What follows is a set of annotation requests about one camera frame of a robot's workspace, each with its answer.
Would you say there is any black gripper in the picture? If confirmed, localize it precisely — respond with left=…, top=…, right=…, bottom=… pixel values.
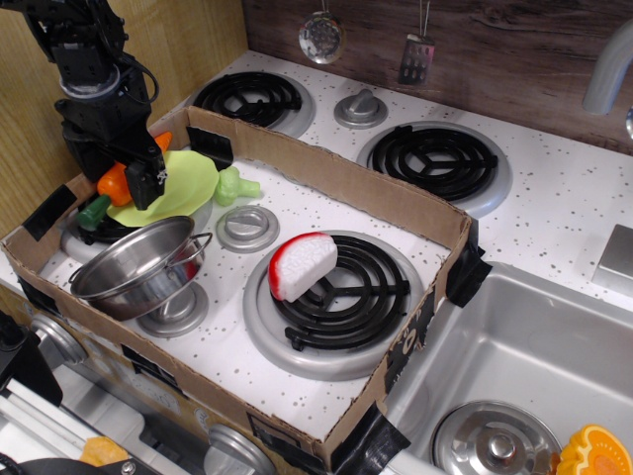
left=54, top=73, right=167, bottom=211

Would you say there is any orange toy carrot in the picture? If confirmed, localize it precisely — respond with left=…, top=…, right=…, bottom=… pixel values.
left=75, top=131, right=174, bottom=231

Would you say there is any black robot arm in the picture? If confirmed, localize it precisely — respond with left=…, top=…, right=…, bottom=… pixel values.
left=1, top=1, right=167, bottom=210

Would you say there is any light green plastic plate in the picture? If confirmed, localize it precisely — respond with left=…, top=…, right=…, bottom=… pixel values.
left=107, top=150, right=220, bottom=228

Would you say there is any front left black burner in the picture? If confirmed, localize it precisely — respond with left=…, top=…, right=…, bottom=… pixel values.
left=60, top=212, right=136, bottom=263

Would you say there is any black burner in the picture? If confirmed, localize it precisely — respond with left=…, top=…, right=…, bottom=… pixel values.
left=356, top=121, right=512, bottom=219
left=60, top=212, right=136, bottom=263
left=242, top=231, right=423, bottom=381
left=185, top=71, right=316, bottom=139

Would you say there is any stainless steel pot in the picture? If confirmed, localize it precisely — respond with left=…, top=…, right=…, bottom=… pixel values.
left=69, top=216, right=213, bottom=322

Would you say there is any light green toy broccoli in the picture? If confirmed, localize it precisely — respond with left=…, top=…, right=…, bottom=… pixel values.
left=214, top=166, right=260, bottom=207

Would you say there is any silver knob inside fence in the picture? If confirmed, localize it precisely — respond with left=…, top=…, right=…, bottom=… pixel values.
left=216, top=205, right=280, bottom=253

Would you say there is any silver knob under pot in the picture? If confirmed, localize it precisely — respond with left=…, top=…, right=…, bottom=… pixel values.
left=136, top=283, right=209, bottom=338

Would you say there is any back left black burner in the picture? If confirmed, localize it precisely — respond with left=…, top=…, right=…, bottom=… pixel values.
left=185, top=71, right=316, bottom=139

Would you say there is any silver left panel knob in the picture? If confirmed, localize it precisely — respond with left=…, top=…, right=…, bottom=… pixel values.
left=31, top=314, right=88, bottom=370

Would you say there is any silver panel knob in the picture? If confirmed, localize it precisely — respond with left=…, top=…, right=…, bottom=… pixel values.
left=203, top=424, right=277, bottom=475
left=31, top=314, right=88, bottom=370

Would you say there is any red white toy cheese wedge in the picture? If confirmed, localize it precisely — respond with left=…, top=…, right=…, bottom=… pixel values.
left=268, top=232, right=338, bottom=303

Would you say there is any black clamp device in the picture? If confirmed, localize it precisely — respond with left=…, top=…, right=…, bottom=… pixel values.
left=1, top=312, right=63, bottom=407

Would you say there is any hanging metal strainer spoon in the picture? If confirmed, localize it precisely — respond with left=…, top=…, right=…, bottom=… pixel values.
left=298, top=11, right=346, bottom=64

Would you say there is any silver knob back centre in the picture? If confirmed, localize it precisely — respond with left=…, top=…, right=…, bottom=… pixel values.
left=333, top=88, right=388, bottom=130

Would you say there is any front right black burner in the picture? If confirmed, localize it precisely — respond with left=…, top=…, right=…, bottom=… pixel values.
left=242, top=231, right=423, bottom=381

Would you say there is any silver front panel knob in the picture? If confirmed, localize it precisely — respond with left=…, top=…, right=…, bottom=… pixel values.
left=203, top=424, right=277, bottom=475

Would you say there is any hanging metal grater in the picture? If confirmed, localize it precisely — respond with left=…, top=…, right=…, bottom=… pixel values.
left=398, top=34, right=435, bottom=86

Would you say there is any back right black burner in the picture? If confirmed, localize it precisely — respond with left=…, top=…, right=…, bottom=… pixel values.
left=356, top=121, right=512, bottom=219

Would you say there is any cardboard fence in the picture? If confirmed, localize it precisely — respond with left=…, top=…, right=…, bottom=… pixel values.
left=3, top=107, right=477, bottom=462

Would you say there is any steel pot lid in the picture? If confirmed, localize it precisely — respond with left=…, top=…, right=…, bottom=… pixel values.
left=429, top=401, right=561, bottom=474

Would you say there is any stainless steel sink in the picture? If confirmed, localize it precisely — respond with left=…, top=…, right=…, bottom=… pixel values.
left=386, top=263, right=632, bottom=474

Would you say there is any silver sink block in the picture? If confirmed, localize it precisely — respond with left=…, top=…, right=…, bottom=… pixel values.
left=592, top=225, right=633, bottom=297

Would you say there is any silver faucet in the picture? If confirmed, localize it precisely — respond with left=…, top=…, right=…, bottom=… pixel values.
left=583, top=20, right=632, bottom=116

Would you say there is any orange toy fruit half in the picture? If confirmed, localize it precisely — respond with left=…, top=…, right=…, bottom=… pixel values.
left=556, top=425, right=632, bottom=475

